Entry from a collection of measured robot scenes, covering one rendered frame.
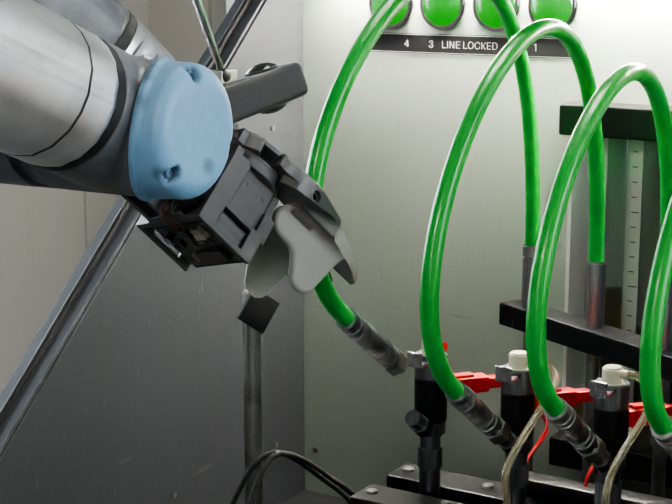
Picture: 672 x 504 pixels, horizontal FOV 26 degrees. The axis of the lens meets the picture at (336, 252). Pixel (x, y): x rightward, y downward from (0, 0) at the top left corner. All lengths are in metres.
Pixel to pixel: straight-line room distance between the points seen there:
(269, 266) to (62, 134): 0.36
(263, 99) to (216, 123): 0.23
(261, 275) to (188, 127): 0.31
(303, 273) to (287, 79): 0.14
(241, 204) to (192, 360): 0.51
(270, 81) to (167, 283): 0.44
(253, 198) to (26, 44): 0.33
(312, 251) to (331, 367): 0.61
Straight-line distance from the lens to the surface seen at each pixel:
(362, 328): 1.11
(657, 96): 1.18
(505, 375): 1.16
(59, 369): 1.32
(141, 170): 0.76
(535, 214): 1.37
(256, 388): 1.25
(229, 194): 0.97
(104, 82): 0.74
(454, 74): 1.49
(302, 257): 1.02
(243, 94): 1.01
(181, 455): 1.48
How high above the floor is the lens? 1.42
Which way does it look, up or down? 11 degrees down
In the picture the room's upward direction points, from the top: straight up
